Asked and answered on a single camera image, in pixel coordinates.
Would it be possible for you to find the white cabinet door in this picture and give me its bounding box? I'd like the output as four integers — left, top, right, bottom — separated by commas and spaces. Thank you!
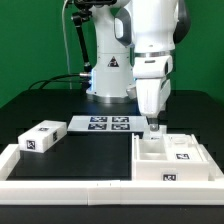
162, 134, 203, 163
143, 125, 167, 140

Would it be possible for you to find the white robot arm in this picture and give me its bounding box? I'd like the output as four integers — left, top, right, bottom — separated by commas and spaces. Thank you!
87, 0, 190, 131

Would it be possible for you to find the white cabinet body box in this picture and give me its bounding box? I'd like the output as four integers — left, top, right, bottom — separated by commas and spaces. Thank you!
131, 135, 209, 181

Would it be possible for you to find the white U-shaped fence frame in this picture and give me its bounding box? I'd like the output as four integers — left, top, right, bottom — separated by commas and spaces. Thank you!
0, 144, 224, 205

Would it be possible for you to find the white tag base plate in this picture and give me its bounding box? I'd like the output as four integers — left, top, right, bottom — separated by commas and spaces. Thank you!
68, 116, 147, 132

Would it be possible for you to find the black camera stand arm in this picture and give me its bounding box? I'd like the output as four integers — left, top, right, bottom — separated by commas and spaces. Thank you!
67, 0, 92, 72

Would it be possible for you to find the white cabinet top block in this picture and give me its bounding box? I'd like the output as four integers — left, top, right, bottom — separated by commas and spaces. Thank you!
18, 120, 67, 153

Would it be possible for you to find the black cable bundle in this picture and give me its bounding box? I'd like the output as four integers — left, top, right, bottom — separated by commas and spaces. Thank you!
28, 73, 92, 91

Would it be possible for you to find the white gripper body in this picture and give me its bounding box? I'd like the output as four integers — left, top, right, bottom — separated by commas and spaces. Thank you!
133, 55, 173, 118

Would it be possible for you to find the white cable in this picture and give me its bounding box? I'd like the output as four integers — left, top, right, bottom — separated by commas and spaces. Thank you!
61, 0, 74, 90

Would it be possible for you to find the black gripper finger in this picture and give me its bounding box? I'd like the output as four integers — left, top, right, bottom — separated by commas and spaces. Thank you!
148, 118, 159, 131

